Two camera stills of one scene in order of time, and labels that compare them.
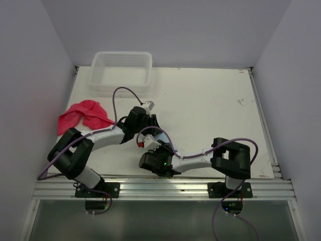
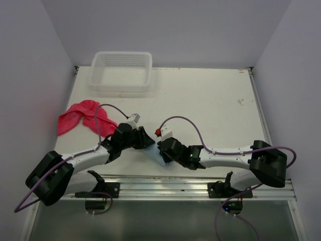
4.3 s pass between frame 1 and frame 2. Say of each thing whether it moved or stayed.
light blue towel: moved
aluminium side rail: stayed
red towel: stayed
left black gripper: moved
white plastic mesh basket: stayed
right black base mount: stayed
